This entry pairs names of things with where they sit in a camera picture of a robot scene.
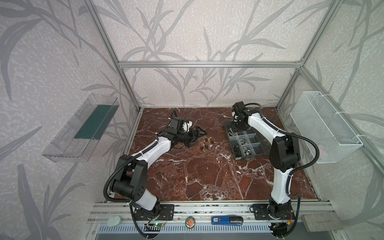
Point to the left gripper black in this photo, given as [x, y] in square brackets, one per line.
[193, 138]

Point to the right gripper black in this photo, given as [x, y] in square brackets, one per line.
[235, 129]

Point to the grey compartment organizer box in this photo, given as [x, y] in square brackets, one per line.
[246, 144]

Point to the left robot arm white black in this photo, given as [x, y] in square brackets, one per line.
[128, 183]

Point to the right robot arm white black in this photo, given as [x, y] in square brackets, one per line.
[284, 154]

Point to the pile of screws and nuts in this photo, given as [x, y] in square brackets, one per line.
[207, 144]

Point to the pink object in basket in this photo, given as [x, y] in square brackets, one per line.
[322, 150]

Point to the round orange button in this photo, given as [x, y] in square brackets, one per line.
[190, 222]

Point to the blue black usb device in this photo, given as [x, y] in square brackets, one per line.
[227, 220]

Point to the small green circuit board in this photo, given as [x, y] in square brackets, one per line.
[155, 225]

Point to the white round disc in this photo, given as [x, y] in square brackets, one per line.
[114, 221]

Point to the grey rectangular pad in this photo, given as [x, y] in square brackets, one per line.
[322, 222]

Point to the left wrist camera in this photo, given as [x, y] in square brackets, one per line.
[186, 126]

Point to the white wire mesh basket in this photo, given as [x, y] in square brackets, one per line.
[319, 121]

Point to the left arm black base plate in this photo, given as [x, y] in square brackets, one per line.
[161, 212]

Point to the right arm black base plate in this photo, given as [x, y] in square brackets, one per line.
[261, 212]

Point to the clear plastic wall bin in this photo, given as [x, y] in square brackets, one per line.
[77, 140]

